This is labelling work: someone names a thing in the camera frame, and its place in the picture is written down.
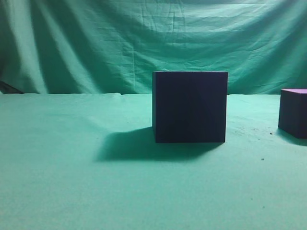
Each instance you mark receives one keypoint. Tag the purple foam cube block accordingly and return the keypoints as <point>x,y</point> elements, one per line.
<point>189,106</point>

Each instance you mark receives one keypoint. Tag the green table cloth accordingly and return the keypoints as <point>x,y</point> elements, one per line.
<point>90,162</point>

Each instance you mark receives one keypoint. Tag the purple foam groove block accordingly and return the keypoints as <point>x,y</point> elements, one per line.
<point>293,112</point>

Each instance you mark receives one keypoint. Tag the green backdrop cloth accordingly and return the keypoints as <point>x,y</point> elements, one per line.
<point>113,46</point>

